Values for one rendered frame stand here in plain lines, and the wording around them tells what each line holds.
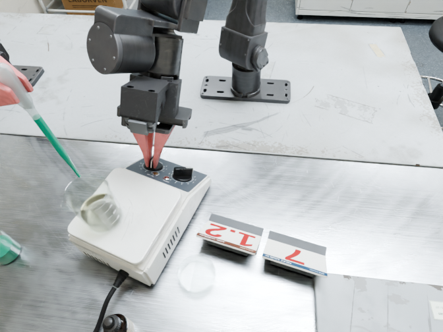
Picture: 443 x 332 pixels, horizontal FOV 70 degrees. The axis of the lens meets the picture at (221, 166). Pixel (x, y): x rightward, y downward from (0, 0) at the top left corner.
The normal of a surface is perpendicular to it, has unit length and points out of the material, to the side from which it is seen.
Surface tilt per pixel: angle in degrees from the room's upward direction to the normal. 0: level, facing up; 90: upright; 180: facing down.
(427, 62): 0
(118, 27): 90
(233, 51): 74
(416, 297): 0
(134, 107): 62
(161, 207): 0
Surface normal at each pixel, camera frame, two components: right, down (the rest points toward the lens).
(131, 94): -0.04, 0.43
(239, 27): -0.60, 0.44
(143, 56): 0.78, 0.50
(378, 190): -0.03, -0.60
